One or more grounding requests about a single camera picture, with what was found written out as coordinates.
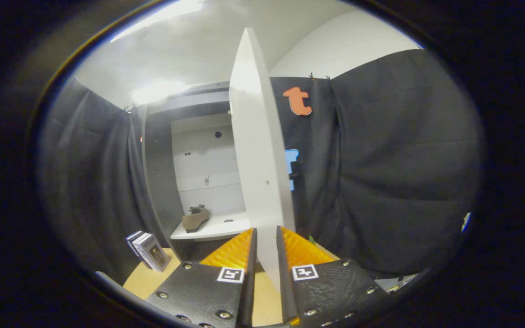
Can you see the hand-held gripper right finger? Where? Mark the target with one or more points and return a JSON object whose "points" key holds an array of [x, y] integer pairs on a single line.
{"points": [[283, 273]]}

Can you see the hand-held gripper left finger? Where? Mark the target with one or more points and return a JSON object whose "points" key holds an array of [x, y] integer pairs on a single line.
{"points": [[249, 273]]}

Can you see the brown fuzzy shoe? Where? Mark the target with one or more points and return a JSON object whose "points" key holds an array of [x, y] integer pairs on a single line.
{"points": [[195, 221]]}

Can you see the white shoe cabinet door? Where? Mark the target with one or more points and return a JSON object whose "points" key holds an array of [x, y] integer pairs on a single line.
{"points": [[258, 159]]}

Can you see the grey shoe cabinet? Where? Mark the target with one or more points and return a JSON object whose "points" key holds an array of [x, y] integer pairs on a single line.
{"points": [[157, 173]]}

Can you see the white cabinet shelf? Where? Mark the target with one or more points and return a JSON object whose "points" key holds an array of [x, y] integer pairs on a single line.
{"points": [[221, 228]]}

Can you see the grey cover book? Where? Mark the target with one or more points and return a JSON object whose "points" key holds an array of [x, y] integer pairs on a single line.
{"points": [[155, 254]]}

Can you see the white cover book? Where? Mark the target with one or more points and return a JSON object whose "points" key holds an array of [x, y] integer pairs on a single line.
{"points": [[136, 241]]}

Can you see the dark blue cover book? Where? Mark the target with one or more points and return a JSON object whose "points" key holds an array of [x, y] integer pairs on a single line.
{"points": [[129, 238]]}

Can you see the black backdrop cloth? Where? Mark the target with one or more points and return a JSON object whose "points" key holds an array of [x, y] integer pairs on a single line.
{"points": [[404, 173]]}

